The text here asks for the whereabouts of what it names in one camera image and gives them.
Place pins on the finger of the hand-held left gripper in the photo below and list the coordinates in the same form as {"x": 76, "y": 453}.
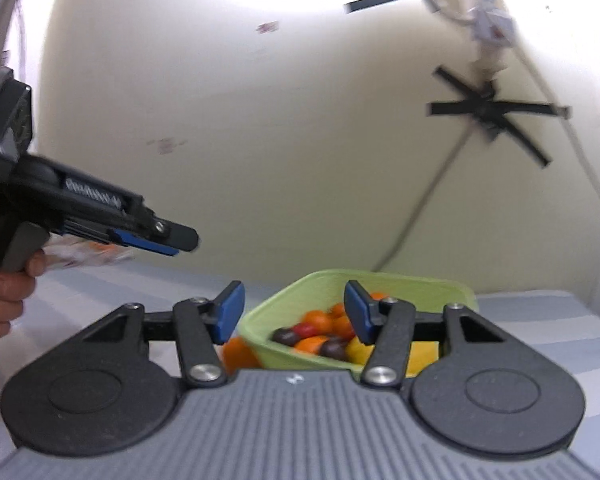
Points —
{"x": 175, "y": 237}

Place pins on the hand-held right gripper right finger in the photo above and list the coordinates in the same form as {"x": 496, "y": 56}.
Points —
{"x": 355, "y": 310}

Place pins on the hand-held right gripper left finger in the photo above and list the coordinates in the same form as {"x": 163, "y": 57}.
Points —
{"x": 232, "y": 310}

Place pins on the orange tangerine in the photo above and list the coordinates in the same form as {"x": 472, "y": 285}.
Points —
{"x": 344, "y": 329}
{"x": 240, "y": 355}
{"x": 337, "y": 310}

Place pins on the orange cherry tomato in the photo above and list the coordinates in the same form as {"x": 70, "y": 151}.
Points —
{"x": 312, "y": 345}
{"x": 316, "y": 319}

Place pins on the dark purple cherry tomato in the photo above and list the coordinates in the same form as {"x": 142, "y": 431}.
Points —
{"x": 334, "y": 349}
{"x": 284, "y": 336}

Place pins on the green plastic basin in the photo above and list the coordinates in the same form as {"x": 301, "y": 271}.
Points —
{"x": 310, "y": 285}

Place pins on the red cherry tomato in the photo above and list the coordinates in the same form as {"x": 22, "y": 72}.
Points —
{"x": 305, "y": 330}

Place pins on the large yellow citrus fruit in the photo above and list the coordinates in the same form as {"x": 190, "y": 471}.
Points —
{"x": 425, "y": 355}

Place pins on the person's left hand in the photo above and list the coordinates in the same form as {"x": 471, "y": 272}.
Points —
{"x": 5, "y": 295}

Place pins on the clear plastic bag of produce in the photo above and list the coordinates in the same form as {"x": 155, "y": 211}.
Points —
{"x": 90, "y": 255}

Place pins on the blue striped bedsheet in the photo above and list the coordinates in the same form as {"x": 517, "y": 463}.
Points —
{"x": 555, "y": 330}

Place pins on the black tape cross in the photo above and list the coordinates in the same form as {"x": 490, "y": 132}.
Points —
{"x": 490, "y": 105}

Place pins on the small wall sticker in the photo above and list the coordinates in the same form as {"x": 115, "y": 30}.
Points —
{"x": 267, "y": 27}

